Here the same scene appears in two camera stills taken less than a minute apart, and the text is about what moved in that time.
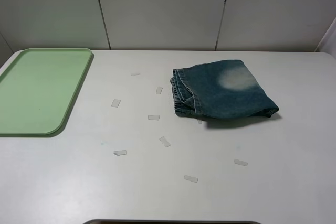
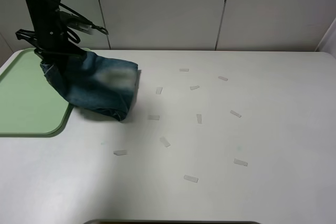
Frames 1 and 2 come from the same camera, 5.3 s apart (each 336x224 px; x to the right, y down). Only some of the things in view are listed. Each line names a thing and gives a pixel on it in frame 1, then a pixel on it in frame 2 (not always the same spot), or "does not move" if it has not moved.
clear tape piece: [242, 162] does not move
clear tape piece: [192, 179] does not move
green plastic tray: [37, 91] does not move
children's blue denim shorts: [224, 89] -> [101, 85]
